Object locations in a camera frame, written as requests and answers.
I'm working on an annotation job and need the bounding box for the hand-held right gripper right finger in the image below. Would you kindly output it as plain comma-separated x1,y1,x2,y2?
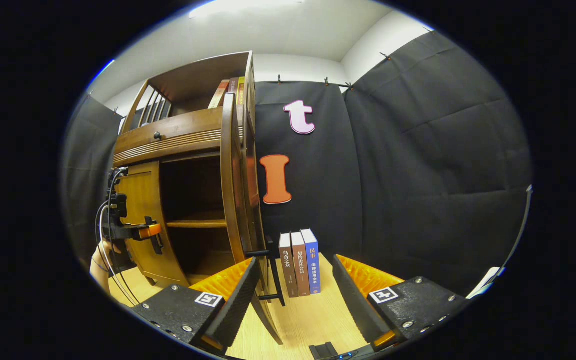
332,254,470,351

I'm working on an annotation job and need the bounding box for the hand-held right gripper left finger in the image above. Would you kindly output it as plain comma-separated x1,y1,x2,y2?
130,256,262,353

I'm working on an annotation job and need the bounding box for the wooden shoe cabinet door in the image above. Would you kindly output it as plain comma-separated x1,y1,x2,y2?
219,92,287,346
117,161,191,288

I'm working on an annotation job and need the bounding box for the wooden double-door shoe cabinet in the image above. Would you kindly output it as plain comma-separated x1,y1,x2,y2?
112,51,269,291

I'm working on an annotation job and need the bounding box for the wooden cabinet drawer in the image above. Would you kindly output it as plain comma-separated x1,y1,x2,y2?
113,105,244,168

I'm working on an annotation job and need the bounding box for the wooden inner shelf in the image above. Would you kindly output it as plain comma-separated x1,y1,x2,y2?
166,212,229,229

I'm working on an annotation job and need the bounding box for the blue book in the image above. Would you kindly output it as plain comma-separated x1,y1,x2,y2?
300,228,322,295

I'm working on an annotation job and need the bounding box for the dark brown book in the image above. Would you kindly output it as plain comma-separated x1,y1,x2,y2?
278,232,300,299

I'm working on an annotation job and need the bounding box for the reddish brown book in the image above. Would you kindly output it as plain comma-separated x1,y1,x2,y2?
290,231,311,297

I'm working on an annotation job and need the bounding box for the black backdrop cloth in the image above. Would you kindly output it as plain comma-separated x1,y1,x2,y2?
60,30,534,296

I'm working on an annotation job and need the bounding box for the white cable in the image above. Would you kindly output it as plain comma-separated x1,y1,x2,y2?
95,170,141,307

